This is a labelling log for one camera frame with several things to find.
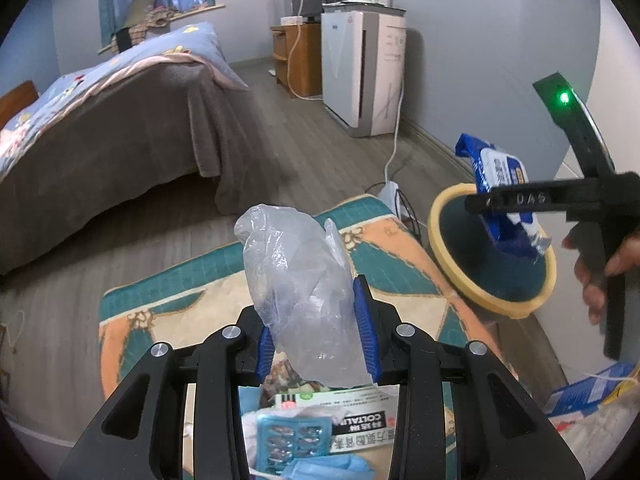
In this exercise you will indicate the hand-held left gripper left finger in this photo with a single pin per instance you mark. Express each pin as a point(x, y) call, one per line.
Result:
point(263, 360)

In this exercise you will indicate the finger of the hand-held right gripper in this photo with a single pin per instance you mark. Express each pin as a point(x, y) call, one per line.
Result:
point(525, 199)

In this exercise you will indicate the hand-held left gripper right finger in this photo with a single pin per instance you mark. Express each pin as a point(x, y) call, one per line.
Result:
point(367, 330)

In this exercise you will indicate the blue wet wipes packet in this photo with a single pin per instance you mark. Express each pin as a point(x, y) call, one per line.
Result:
point(500, 170)

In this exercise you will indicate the yellow-rimmed teal bin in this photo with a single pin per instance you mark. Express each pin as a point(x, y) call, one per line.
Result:
point(480, 265)

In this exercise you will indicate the clear plastic bag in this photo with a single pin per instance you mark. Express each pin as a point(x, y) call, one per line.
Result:
point(300, 285)

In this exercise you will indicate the blue face mask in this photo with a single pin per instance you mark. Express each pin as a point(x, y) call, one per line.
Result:
point(325, 467)

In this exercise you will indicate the person's right hand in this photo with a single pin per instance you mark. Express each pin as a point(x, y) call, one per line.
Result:
point(592, 300)

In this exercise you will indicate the white green medicine box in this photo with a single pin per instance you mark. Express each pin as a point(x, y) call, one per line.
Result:
point(350, 402)

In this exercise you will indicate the printed floor mat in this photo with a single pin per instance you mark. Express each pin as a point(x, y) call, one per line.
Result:
point(200, 310)

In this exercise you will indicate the blue blister pack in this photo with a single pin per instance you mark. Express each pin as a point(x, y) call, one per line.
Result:
point(295, 435)

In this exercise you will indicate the white power strip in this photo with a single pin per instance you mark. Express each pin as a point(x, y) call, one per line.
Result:
point(389, 195)

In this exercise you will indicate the blue cardboard box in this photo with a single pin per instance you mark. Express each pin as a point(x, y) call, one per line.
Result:
point(580, 392)

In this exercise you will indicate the white air purifier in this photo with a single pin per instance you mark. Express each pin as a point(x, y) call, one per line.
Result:
point(350, 70)

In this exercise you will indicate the printed paper bag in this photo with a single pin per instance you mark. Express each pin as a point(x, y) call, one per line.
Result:
point(610, 435)

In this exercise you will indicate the bed with brown cover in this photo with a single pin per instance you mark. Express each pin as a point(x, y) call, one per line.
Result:
point(125, 150)

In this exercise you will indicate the wooden cabinet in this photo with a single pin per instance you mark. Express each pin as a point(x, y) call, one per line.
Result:
point(305, 60)

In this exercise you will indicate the small white box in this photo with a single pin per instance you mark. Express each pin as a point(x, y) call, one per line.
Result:
point(292, 20)

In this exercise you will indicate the blue floral quilt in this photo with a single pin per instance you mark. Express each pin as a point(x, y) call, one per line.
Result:
point(125, 60)

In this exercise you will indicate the wooden windowsill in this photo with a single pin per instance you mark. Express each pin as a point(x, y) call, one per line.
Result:
point(200, 10)

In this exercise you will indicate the wooden headboard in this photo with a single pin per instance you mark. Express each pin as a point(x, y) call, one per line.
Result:
point(17, 102)

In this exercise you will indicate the plaid cloth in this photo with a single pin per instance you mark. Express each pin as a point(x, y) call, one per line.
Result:
point(155, 17)

